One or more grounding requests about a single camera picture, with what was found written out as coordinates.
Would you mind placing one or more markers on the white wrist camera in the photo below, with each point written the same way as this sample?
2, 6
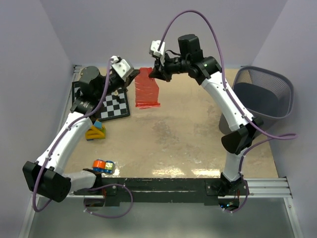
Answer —
157, 53
122, 67

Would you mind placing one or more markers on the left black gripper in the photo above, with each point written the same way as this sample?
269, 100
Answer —
134, 73

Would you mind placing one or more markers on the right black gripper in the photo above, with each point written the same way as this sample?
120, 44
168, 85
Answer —
160, 71

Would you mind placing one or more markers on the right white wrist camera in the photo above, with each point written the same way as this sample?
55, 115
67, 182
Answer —
157, 53

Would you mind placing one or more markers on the yellow blue toy blocks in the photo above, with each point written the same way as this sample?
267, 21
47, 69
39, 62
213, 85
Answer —
97, 131

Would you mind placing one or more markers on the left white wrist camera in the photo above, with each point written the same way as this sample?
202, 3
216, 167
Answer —
122, 67

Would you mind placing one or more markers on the grey mesh trash bin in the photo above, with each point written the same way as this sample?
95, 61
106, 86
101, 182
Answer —
264, 93

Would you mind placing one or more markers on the orange tape roll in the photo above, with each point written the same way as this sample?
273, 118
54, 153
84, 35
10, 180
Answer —
99, 166

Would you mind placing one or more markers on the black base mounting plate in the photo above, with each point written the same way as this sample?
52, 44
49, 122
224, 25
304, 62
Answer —
208, 191

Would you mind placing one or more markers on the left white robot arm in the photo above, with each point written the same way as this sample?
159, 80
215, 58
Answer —
45, 175

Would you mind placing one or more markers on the red plastic trash bag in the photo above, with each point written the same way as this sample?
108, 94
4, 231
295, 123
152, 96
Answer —
146, 90

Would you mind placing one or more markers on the black white chessboard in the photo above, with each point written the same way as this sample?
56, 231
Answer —
110, 109

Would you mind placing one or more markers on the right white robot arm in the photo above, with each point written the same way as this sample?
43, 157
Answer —
208, 73

